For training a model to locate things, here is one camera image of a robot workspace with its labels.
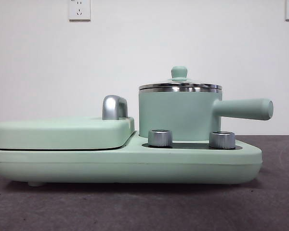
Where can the glass lid with mint knob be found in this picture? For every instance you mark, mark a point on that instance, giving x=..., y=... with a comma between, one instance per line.
x=179, y=72

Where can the mint green steamer pot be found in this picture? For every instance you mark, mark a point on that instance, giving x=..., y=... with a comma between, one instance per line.
x=178, y=113

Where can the silver control knob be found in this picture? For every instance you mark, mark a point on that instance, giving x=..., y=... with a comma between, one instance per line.
x=221, y=139
x=159, y=138

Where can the mint green hinged grill cover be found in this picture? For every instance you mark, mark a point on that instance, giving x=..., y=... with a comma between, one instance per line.
x=62, y=132

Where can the mint green breakfast maker base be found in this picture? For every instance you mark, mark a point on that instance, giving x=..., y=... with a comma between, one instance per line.
x=62, y=163

